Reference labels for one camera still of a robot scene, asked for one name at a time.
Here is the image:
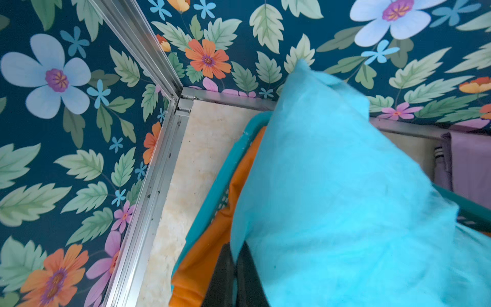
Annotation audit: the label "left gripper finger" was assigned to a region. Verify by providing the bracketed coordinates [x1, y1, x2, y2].
[202, 244, 269, 307]

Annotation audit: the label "orange pants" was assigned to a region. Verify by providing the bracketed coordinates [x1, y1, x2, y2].
[169, 127, 266, 306]

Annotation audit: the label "teal cloth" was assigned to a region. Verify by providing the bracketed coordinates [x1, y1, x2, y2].
[230, 61, 490, 306]

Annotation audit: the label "teal plastic basket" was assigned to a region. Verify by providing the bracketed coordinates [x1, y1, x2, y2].
[171, 111, 490, 275]

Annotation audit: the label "purple cloth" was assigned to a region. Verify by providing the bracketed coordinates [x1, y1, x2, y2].
[434, 131, 490, 209]

